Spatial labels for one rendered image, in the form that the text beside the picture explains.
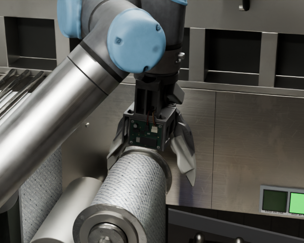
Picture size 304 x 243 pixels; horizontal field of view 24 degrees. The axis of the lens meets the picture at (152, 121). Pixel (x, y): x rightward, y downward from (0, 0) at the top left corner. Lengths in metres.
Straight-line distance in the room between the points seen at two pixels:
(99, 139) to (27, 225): 0.31
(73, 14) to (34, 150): 0.21
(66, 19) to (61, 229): 0.55
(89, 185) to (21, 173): 0.67
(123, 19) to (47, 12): 0.71
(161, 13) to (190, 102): 0.54
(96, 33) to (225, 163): 0.77
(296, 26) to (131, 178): 0.46
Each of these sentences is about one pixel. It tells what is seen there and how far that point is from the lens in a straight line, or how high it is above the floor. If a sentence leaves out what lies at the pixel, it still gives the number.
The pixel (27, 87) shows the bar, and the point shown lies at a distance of 1.53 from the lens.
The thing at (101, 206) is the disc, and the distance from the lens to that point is 1.33.
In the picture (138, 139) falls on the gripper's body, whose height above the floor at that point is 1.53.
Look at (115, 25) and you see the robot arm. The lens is 0.88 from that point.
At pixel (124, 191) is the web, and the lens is 1.39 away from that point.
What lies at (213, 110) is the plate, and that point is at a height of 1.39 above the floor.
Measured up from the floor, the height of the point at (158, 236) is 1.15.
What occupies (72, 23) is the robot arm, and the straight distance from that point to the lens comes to 1.00.
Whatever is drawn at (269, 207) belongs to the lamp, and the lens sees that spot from 1.64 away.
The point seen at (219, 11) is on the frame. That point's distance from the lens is 1.49.
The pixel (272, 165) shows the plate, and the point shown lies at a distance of 1.60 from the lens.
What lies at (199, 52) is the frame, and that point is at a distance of 1.52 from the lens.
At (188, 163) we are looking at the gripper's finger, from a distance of 1.16.
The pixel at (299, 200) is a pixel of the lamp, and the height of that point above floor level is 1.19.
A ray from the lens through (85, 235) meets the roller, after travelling 1.37.
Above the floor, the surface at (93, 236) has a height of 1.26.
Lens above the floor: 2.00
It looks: 24 degrees down
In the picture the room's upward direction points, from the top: straight up
